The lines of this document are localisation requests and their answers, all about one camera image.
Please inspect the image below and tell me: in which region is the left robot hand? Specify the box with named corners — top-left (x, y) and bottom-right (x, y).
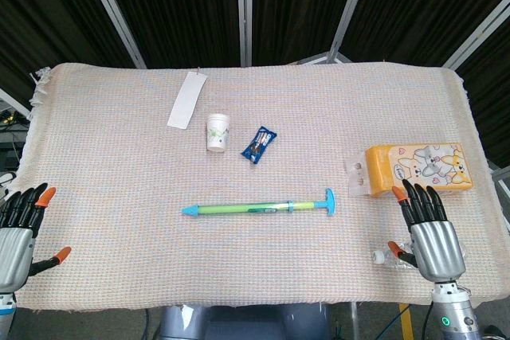
top-left (0, 182), bottom-right (73, 292)

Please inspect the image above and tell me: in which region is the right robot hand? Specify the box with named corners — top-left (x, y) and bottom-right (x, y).
top-left (387, 178), bottom-right (467, 284)

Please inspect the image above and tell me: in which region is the green blue toy pump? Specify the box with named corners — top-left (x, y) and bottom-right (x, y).
top-left (182, 188), bottom-right (337, 218)

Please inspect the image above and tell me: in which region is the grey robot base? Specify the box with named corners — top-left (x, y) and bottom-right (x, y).
top-left (159, 303), bottom-right (343, 340)

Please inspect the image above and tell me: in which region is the clear plastic water bottle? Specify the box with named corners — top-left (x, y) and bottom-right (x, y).
top-left (371, 239), bottom-right (419, 270)

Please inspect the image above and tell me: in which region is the yellow cartoon tissue pack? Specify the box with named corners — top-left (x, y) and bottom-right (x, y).
top-left (343, 142), bottom-right (476, 199)

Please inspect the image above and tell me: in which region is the woven pastel tablecloth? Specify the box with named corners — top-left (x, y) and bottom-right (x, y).
top-left (0, 61), bottom-right (510, 311)

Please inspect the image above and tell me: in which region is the blue cookie snack packet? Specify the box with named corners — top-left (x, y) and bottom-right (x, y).
top-left (240, 125), bottom-right (278, 165)

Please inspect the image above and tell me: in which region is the white paper strip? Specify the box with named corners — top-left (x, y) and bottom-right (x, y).
top-left (167, 70), bottom-right (207, 131)

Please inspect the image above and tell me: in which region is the white paper cup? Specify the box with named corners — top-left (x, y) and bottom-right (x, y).
top-left (206, 112), bottom-right (233, 154)

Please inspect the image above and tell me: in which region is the folding screen with black curtain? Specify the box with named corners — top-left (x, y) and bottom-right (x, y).
top-left (0, 0), bottom-right (510, 166)

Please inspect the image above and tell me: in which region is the black cable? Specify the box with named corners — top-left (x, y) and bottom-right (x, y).
top-left (422, 300), bottom-right (435, 340)

